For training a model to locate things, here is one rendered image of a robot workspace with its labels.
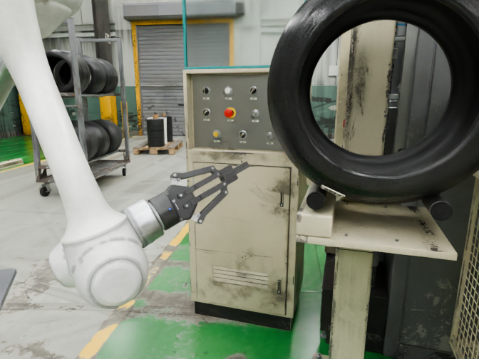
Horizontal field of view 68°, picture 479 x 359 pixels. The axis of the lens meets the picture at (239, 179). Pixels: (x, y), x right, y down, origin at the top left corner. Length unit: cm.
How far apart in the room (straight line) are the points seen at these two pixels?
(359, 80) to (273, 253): 90
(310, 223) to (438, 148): 44
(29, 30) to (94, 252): 40
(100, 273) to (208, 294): 145
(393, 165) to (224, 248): 97
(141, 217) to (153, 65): 996
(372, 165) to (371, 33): 41
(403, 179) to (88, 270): 67
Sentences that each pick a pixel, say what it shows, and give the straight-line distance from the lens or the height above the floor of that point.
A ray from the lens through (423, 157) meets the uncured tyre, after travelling 115.
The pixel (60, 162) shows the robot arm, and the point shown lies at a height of 106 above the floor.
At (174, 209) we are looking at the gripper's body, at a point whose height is 93.
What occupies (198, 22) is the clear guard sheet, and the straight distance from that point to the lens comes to 173.
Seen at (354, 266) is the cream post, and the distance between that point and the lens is 136.
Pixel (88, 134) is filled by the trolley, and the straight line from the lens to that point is 442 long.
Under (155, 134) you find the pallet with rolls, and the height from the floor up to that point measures 39.
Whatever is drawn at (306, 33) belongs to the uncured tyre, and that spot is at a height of 129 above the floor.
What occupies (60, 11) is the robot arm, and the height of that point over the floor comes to 133.
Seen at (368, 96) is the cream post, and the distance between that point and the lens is 123.
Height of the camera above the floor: 116
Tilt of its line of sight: 13 degrees down
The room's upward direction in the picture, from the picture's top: straight up
